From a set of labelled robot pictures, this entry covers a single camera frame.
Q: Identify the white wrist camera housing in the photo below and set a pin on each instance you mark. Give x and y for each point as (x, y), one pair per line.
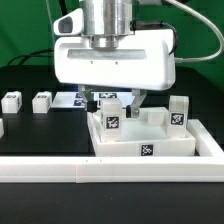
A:
(70, 24)

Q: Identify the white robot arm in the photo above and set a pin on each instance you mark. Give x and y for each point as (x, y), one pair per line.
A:
(101, 44)

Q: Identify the white U-shaped fence wall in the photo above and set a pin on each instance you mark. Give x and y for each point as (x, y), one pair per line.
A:
(207, 166)

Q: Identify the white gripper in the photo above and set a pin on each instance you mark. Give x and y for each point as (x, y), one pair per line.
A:
(141, 61)

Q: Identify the partial white block left edge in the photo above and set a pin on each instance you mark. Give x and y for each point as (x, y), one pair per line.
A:
(1, 128)

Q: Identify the white square table top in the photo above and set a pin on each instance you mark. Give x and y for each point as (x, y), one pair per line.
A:
(142, 136)

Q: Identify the tag plate with markers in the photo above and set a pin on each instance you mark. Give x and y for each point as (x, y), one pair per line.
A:
(74, 100)

